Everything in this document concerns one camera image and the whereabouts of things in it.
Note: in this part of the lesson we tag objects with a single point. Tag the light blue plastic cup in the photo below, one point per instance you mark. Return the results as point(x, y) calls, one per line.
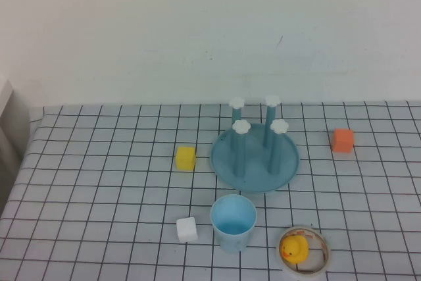
point(233, 218)

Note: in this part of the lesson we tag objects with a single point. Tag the blue cup stand white caps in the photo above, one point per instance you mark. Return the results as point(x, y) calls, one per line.
point(255, 166)

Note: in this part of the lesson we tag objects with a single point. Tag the yellow foam cube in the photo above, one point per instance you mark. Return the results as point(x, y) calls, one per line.
point(185, 158)

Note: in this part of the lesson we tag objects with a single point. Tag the white foam cube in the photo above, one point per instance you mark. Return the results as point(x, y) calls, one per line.
point(187, 230)

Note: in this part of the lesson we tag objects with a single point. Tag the orange foam cube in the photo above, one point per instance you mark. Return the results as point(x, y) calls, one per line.
point(342, 140)

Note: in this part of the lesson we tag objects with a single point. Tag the yellow rubber duck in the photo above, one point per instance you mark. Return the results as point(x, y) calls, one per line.
point(294, 249)

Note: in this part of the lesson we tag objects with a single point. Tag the white tape roll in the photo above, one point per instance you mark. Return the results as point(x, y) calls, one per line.
point(325, 256)

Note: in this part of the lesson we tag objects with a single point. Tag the white box edge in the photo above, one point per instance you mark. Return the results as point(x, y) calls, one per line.
point(8, 113)

